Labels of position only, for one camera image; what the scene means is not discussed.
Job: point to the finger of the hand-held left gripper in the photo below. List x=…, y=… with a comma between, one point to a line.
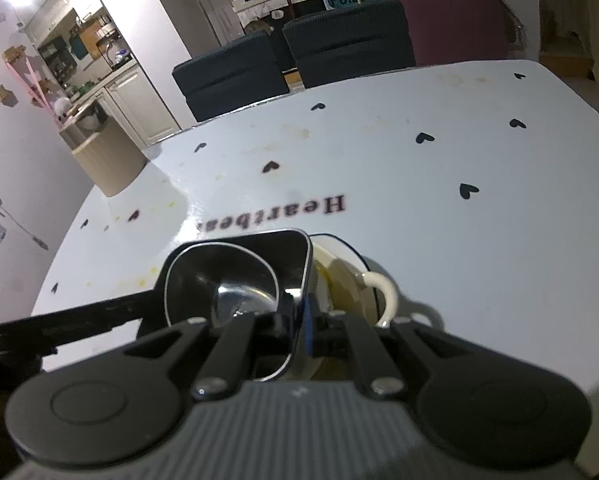
x=104, y=315

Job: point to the square steel container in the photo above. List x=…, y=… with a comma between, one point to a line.
x=284, y=255

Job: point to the maroon chair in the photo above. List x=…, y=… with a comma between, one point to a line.
x=454, y=25

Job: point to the round steel bowl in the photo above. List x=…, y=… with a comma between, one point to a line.
x=214, y=275

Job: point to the pink wall rack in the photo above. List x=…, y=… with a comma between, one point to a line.
x=31, y=80

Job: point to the cream kitchen cabinets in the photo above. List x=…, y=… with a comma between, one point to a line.
x=134, y=105

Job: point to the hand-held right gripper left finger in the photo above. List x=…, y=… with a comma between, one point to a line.
x=274, y=327

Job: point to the dark blue chair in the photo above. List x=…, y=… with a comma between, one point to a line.
x=349, y=40
x=229, y=75

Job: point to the beige cylindrical bin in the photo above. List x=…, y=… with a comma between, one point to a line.
x=104, y=155

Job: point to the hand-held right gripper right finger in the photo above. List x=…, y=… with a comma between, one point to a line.
x=309, y=332

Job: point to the small floral bowl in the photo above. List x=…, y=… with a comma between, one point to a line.
x=323, y=285

